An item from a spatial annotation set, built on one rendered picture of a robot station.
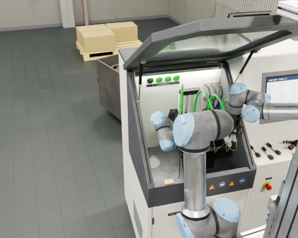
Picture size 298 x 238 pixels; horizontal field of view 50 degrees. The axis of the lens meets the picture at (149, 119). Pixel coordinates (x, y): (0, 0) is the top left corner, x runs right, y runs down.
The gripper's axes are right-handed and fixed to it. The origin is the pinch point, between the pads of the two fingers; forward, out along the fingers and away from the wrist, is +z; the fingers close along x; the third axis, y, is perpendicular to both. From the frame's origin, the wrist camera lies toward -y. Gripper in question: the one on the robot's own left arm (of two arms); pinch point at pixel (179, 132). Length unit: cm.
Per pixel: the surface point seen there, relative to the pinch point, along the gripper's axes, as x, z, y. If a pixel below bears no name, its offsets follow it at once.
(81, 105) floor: -220, 187, -87
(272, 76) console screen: 48, 32, -47
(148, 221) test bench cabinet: -22, 21, 52
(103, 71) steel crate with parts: -157, 137, -114
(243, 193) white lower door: 30, 49, 28
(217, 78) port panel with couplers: 12, 32, -48
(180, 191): -1.6, 17.1, 32.6
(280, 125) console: 52, 57, -21
